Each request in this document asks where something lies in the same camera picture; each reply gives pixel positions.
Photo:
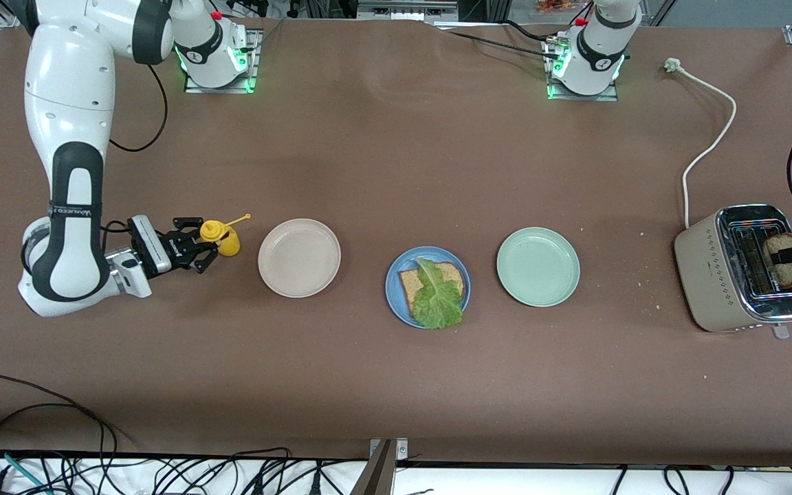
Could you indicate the brown bread slice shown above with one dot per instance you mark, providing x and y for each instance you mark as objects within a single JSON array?
[
  {"x": 791, "y": 275},
  {"x": 411, "y": 280}
]

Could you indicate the yellow squeeze bottle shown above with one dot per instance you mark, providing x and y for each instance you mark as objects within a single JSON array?
[{"x": 229, "y": 244}]

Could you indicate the metal table edge bracket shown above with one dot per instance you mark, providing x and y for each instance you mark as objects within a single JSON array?
[{"x": 382, "y": 474}]

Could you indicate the pale green round plate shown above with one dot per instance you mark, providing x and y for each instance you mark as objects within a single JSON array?
[{"x": 538, "y": 267}]

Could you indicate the orange snack packet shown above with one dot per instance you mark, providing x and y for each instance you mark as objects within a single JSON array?
[{"x": 554, "y": 7}]

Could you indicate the blue round plate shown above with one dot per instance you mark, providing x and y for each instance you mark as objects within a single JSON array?
[{"x": 396, "y": 302}]

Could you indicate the beige round plate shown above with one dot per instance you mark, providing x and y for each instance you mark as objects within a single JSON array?
[{"x": 300, "y": 258}]

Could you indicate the green lettuce leaf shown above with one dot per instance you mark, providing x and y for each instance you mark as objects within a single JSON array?
[{"x": 437, "y": 302}]

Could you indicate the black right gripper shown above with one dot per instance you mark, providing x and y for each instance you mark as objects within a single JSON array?
[{"x": 177, "y": 248}]

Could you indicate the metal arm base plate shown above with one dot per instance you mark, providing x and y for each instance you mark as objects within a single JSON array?
[
  {"x": 254, "y": 69},
  {"x": 581, "y": 97}
]

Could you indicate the beige metal toaster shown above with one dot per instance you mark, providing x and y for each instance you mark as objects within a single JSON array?
[{"x": 705, "y": 275}]

